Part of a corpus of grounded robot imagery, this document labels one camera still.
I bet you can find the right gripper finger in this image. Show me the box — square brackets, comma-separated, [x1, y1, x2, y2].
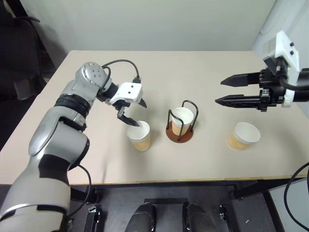
[220, 73, 261, 88]
[214, 94, 263, 111]

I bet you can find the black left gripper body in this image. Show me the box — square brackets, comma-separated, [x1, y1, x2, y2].
[113, 100, 133, 114]

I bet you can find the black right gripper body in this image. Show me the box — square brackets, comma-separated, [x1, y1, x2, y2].
[257, 67, 287, 113]

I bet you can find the tan and white paper cup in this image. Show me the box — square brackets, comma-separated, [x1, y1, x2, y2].
[126, 120, 151, 152]
[227, 122, 262, 152]
[171, 107, 195, 138]

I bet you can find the dark rounded shape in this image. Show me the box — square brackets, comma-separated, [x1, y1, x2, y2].
[125, 203, 156, 232]
[183, 203, 216, 232]

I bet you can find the black office chair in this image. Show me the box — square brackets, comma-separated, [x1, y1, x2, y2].
[0, 0, 48, 103]

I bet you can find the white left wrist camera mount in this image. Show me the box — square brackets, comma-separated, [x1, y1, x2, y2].
[107, 82, 143, 106]

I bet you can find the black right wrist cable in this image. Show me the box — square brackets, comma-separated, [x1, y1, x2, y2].
[276, 58, 309, 92]

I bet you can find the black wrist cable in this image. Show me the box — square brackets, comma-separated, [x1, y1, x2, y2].
[276, 58, 309, 92]
[101, 59, 142, 84]

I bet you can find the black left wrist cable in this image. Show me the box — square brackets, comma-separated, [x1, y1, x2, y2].
[101, 59, 142, 84]

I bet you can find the black wire cup holder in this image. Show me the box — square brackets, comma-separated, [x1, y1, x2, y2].
[165, 100, 199, 144]

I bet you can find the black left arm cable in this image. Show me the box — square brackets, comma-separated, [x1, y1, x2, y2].
[64, 164, 93, 219]

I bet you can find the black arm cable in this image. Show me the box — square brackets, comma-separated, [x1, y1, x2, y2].
[283, 161, 309, 231]
[64, 164, 93, 219]

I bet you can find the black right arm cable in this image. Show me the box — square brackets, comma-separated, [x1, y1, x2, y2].
[283, 161, 309, 231]

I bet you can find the black floor bracket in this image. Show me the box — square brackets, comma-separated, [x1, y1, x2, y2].
[218, 204, 228, 224]
[83, 204, 101, 232]

